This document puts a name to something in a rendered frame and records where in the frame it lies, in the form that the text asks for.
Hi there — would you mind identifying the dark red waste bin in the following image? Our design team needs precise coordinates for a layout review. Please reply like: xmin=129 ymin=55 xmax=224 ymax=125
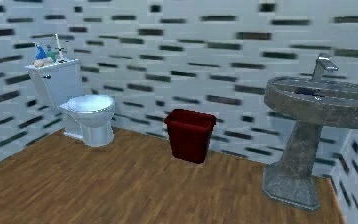
xmin=163 ymin=108 xmax=218 ymax=165

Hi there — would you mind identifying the white toilet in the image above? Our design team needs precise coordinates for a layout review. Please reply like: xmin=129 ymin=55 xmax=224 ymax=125
xmin=24 ymin=59 xmax=116 ymax=148

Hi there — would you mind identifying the green bottle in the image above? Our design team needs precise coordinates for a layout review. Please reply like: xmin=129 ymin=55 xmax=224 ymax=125
xmin=46 ymin=44 xmax=57 ymax=63

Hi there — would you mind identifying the beige cloth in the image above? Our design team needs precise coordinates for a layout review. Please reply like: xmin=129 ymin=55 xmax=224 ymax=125
xmin=32 ymin=57 xmax=55 ymax=69

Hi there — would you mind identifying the silver sink faucet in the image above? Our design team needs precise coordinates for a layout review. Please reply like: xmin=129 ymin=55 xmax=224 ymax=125
xmin=311 ymin=52 xmax=340 ymax=81

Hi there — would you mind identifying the grey stone pedestal sink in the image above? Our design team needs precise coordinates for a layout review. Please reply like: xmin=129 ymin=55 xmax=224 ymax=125
xmin=262 ymin=76 xmax=358 ymax=211

